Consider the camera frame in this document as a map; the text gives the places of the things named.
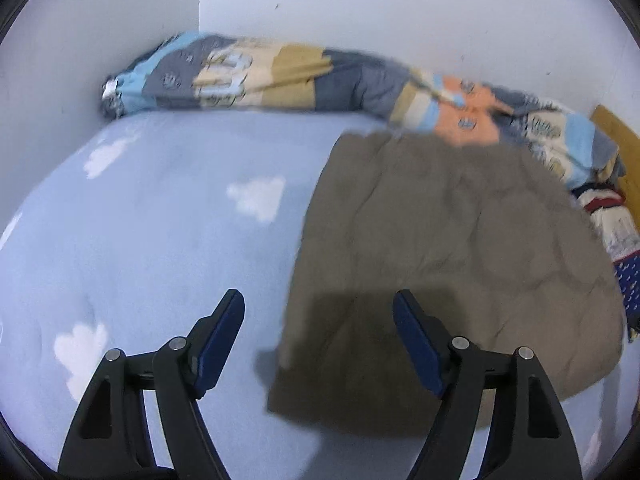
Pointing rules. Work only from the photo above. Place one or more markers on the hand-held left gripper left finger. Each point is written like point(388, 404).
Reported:
point(220, 340)

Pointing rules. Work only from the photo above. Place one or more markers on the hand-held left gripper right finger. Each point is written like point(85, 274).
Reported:
point(420, 345)

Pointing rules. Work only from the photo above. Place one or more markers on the olive hooded puffer jacket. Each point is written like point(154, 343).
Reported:
point(450, 260)

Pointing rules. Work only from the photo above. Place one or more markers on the blue cloud print bed sheet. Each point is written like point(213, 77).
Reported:
point(150, 240)

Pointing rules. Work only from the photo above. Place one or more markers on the star and stripe pillow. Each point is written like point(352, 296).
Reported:
point(622, 230)

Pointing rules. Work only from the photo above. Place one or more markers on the patterned patchwork quilt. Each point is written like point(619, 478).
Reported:
point(300, 72)

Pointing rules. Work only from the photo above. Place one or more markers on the wooden headboard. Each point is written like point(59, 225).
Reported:
point(620, 125)

